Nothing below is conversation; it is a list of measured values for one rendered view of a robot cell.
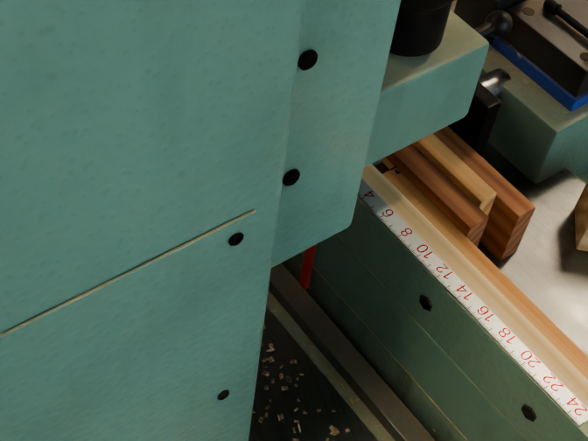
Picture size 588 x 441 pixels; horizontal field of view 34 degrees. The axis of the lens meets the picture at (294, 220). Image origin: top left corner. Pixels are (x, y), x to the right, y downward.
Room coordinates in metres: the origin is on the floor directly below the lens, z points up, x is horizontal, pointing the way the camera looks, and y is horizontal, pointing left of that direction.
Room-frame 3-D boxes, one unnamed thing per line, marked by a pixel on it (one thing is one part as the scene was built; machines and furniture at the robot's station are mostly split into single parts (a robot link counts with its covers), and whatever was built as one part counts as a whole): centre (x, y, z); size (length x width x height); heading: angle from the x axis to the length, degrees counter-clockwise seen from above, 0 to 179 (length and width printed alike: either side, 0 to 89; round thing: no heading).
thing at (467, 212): (0.54, -0.05, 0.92); 0.24 x 0.02 x 0.05; 43
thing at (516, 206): (0.54, -0.10, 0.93); 0.20 x 0.02 x 0.05; 43
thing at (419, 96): (0.50, -0.04, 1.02); 0.14 x 0.07 x 0.09; 133
